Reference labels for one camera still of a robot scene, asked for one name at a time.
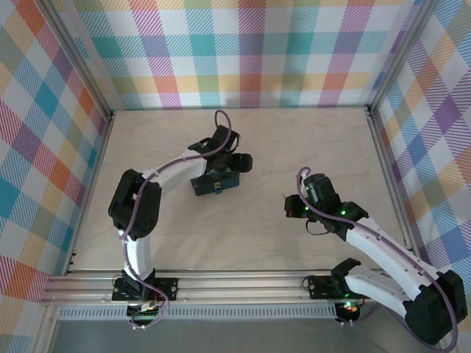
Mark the small blue padlock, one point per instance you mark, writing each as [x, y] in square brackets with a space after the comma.
[218, 189]

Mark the blue printed tin box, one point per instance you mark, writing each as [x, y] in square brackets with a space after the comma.
[204, 185]

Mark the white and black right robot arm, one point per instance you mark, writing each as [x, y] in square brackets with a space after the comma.
[371, 243]

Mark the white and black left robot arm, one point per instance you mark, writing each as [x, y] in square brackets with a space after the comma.
[173, 172]

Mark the small circuit board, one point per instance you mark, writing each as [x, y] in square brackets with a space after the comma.
[147, 308]
[349, 308]

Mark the aluminium table side rail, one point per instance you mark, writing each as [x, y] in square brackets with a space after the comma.
[390, 176]

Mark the wide aluminium base rail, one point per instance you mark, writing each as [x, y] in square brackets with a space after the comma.
[228, 287]

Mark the aluminium frame post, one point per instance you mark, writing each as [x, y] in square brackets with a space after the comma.
[79, 55]
[401, 55]

